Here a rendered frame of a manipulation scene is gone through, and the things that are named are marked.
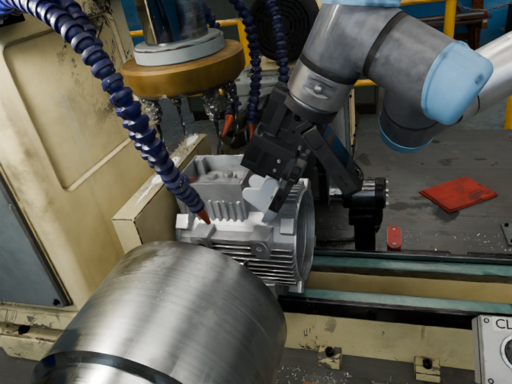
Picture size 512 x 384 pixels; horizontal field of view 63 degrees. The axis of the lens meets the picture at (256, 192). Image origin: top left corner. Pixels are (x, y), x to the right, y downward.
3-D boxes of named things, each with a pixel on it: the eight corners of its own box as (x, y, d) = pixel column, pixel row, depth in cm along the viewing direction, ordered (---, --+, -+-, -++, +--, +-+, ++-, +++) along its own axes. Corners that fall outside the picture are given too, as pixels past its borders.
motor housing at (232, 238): (192, 303, 75) (164, 216, 66) (227, 238, 91) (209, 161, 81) (301, 315, 69) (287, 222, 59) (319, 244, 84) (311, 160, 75)
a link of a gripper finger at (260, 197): (235, 207, 65) (256, 161, 60) (270, 224, 65) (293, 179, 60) (229, 219, 63) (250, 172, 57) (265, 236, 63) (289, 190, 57)
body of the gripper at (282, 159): (252, 145, 63) (283, 73, 56) (304, 170, 63) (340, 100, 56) (237, 170, 57) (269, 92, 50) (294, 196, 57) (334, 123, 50)
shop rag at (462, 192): (449, 213, 105) (449, 210, 105) (418, 192, 116) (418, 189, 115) (497, 196, 108) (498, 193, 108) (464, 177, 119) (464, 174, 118)
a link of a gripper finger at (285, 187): (271, 196, 62) (294, 150, 57) (282, 201, 62) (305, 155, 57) (264, 213, 59) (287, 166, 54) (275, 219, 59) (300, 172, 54)
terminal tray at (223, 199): (181, 220, 71) (170, 184, 67) (205, 188, 79) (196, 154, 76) (248, 223, 67) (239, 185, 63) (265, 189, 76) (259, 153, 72)
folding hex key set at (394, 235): (386, 231, 103) (386, 225, 102) (400, 231, 102) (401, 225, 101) (386, 254, 96) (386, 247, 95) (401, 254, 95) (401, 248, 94)
